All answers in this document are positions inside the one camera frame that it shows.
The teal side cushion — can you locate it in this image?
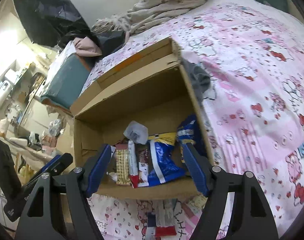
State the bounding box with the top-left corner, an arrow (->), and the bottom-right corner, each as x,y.
40,54 -> 95,112

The pink cartoon bed sheet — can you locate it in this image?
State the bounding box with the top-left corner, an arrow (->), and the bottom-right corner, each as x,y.
83,0 -> 304,235

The black plastic bag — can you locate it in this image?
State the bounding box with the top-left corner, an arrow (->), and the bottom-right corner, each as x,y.
13,0 -> 126,56

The grey sock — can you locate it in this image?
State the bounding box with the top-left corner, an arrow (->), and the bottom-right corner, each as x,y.
181,59 -> 211,100

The white plastic bag on floor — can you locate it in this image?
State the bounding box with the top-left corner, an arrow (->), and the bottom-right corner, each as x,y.
49,119 -> 62,137

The blue yellow snack bag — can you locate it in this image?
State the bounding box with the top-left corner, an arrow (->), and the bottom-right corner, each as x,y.
176,114 -> 206,156
147,132 -> 185,187

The red white snack bar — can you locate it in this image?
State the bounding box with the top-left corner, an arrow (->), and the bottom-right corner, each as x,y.
128,140 -> 139,188

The pink garment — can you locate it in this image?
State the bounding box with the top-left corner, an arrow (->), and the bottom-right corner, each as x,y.
73,37 -> 102,57

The brown chocolate bar wrapper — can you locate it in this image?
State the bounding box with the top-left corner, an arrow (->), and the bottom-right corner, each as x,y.
137,144 -> 149,187

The brown cardboard box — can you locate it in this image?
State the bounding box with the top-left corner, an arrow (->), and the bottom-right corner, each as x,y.
69,37 -> 215,201

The white blue snack packet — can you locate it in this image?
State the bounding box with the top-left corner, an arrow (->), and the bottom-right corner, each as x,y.
145,199 -> 176,239

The pompompurin yellow snack packet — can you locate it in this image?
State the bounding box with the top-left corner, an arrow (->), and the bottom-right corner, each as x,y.
182,194 -> 207,215

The yellow checkered wafer packet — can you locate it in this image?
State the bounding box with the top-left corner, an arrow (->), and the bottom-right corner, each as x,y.
115,144 -> 131,186

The crumpled beige blanket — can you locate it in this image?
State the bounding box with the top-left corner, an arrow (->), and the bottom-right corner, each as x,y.
92,0 -> 207,35

